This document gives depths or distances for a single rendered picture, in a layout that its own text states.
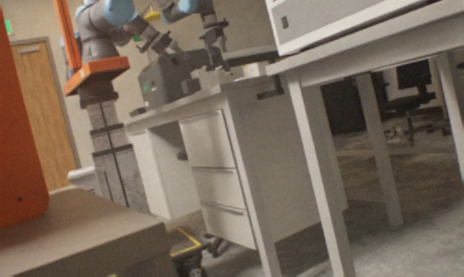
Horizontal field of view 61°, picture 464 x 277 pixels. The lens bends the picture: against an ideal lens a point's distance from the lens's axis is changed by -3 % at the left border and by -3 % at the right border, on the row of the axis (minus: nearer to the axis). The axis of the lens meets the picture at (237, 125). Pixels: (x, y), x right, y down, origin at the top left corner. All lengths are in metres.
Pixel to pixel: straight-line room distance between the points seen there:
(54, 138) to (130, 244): 4.84
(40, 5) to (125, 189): 3.99
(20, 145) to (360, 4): 0.74
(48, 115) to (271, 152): 3.79
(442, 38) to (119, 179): 1.34
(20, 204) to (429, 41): 0.82
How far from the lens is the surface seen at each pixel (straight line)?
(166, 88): 2.37
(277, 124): 1.83
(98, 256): 0.40
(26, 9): 5.49
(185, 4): 1.93
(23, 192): 0.70
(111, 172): 1.78
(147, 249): 0.41
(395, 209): 2.21
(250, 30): 6.35
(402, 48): 0.98
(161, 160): 2.72
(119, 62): 1.65
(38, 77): 5.30
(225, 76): 1.95
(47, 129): 5.23
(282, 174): 1.84
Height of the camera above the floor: 0.80
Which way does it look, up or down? 2 degrees down
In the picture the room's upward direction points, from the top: 14 degrees counter-clockwise
